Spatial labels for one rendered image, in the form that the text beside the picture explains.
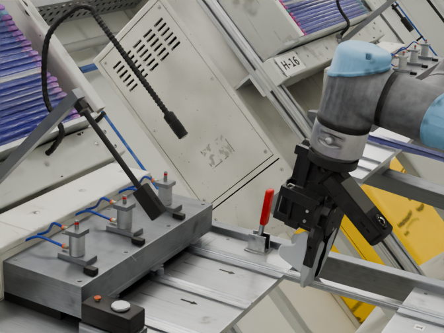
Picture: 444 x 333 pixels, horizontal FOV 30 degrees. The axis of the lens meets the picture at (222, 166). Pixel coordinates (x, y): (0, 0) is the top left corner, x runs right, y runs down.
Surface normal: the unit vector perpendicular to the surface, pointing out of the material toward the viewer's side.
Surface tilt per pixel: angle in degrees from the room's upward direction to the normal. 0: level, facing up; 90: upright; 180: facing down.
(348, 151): 123
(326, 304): 90
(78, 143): 90
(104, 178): 45
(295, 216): 90
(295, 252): 90
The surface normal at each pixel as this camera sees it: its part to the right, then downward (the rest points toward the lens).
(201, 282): 0.04, -0.94
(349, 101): -0.40, 0.42
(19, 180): 0.65, -0.52
